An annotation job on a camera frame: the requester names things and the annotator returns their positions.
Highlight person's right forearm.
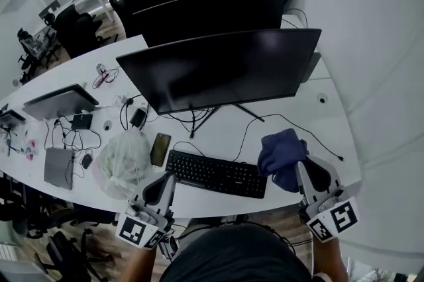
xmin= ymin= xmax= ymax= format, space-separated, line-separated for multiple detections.
xmin=311 ymin=236 xmax=352 ymax=282

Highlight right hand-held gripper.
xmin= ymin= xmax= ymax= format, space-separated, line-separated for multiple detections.
xmin=295 ymin=155 xmax=361 ymax=244

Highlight small dark monitor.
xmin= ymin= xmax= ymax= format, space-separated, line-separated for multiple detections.
xmin=0 ymin=109 xmax=27 ymax=130

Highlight thin black cable tangle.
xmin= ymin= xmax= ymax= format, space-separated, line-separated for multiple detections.
xmin=44 ymin=115 xmax=102 ymax=179

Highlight grey monitor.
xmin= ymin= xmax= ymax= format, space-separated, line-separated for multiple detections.
xmin=23 ymin=83 xmax=100 ymax=121

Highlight black mini computer box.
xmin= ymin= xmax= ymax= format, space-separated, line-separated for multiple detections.
xmin=70 ymin=113 xmax=94 ymax=130

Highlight dark blue cloth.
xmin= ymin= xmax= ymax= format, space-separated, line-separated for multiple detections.
xmin=257 ymin=128 xmax=311 ymax=193

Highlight closed grey laptop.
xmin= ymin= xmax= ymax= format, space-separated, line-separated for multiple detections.
xmin=43 ymin=147 xmax=75 ymax=191

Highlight dark smartphone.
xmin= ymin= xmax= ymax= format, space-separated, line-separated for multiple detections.
xmin=150 ymin=132 xmax=172 ymax=167

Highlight clear plastic bag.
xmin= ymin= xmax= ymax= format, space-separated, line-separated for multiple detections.
xmin=90 ymin=128 xmax=155 ymax=201

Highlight person's torso in grey shirt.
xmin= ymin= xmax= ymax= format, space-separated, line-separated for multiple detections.
xmin=158 ymin=223 xmax=314 ymax=282

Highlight large curved black monitor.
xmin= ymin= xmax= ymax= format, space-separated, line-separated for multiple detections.
xmin=115 ymin=28 xmax=323 ymax=138

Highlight thin black cable loop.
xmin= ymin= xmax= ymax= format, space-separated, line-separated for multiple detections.
xmin=172 ymin=140 xmax=213 ymax=158

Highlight person's left forearm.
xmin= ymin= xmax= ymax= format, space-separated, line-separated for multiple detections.
xmin=127 ymin=245 xmax=157 ymax=282

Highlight black keyboard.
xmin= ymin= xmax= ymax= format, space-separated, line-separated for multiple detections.
xmin=164 ymin=149 xmax=269 ymax=200

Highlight red cable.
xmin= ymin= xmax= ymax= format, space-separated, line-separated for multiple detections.
xmin=91 ymin=66 xmax=121 ymax=90

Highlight white radiator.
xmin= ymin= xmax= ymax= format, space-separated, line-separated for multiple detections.
xmin=0 ymin=242 xmax=18 ymax=262

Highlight long black cable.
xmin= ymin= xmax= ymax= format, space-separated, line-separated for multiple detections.
xmin=233 ymin=113 xmax=345 ymax=163

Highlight thick black power cable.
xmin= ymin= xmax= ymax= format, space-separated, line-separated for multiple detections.
xmin=119 ymin=95 xmax=144 ymax=131

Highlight black monitor cables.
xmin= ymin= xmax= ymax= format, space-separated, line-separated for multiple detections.
xmin=168 ymin=106 xmax=220 ymax=140

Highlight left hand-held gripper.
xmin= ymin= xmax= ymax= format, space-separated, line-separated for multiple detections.
xmin=115 ymin=171 xmax=177 ymax=251

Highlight pink small items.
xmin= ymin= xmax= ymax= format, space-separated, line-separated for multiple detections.
xmin=24 ymin=139 xmax=39 ymax=161

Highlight black power adapter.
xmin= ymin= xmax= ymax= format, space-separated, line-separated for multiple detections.
xmin=129 ymin=107 xmax=148 ymax=129

